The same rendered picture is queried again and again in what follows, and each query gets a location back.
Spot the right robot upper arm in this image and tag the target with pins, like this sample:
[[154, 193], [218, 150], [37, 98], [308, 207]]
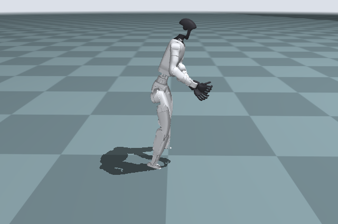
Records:
[[175, 49]]

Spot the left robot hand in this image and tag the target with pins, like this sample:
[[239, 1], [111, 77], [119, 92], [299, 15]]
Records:
[[200, 95]]

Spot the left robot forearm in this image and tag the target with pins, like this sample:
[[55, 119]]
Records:
[[185, 73]]

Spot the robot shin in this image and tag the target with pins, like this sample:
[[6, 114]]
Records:
[[167, 144], [158, 146]]

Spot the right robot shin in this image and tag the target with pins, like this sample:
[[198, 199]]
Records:
[[158, 146]]

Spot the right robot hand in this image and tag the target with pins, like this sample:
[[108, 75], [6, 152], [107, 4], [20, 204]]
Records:
[[202, 87]]

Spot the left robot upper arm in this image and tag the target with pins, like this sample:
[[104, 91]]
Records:
[[181, 66]]

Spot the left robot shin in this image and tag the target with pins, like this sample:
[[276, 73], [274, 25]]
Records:
[[167, 144]]

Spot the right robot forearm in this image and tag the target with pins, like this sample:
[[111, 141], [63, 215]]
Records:
[[183, 78]]

